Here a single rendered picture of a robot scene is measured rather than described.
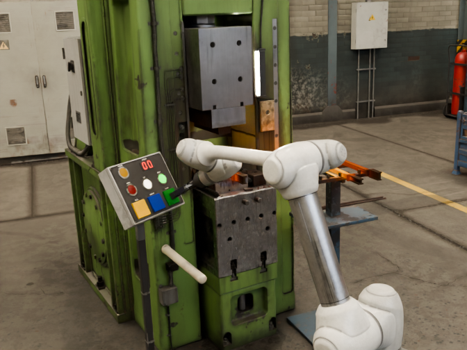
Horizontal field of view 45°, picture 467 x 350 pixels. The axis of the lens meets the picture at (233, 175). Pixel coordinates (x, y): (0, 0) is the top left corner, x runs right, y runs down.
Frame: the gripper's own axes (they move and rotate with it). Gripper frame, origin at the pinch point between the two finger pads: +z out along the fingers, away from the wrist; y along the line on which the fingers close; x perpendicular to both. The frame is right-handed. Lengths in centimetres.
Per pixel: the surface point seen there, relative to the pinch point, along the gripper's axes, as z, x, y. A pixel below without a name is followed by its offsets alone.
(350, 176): -45, -30, 75
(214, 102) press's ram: -16, 34, 37
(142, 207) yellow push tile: 3.5, 0.4, -19.5
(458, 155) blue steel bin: 29, -76, 456
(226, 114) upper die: -14, 27, 43
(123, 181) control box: 4.3, 14.2, -22.2
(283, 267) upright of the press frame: 32, -65, 89
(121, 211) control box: 8.6, 2.7, -27.0
